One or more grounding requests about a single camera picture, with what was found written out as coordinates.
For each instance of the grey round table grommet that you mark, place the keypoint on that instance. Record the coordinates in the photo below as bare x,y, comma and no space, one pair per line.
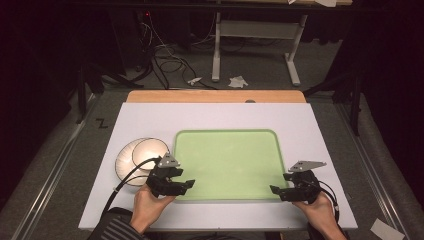
250,101

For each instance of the flat white paper sheet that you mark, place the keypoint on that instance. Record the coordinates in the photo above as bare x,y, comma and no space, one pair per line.
386,230

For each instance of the aluminium floor rail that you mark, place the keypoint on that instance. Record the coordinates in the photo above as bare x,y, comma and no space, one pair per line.
53,166
366,156

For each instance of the wooden table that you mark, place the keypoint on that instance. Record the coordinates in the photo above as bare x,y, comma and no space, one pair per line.
200,96

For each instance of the light green plastic tray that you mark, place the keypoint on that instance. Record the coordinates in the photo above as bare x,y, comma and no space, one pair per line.
230,163

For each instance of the large crumpled white paper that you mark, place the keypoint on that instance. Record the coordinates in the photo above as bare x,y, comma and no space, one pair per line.
238,82

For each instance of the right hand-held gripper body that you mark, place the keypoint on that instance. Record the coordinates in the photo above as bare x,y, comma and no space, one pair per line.
305,186

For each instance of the white metal desk frame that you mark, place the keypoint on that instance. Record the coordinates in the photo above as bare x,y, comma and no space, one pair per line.
253,29

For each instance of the small crumpled white paper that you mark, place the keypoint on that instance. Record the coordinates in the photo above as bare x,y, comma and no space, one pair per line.
195,80

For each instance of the person's left hand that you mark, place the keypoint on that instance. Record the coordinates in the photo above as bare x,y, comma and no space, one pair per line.
146,206

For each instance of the person's right hand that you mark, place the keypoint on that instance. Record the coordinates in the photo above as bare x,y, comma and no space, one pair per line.
318,213

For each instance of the white bowl with dark rim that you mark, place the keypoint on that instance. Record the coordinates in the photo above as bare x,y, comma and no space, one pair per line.
150,150

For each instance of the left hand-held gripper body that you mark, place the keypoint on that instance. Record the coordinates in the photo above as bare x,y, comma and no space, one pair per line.
163,178

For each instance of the black metal stand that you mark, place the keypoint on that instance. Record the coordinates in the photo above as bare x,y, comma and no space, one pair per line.
81,90
356,100

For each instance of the white table board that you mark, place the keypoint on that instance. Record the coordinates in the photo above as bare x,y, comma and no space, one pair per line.
216,115

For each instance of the person's striped left sleeve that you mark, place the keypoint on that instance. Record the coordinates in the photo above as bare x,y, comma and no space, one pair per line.
116,230

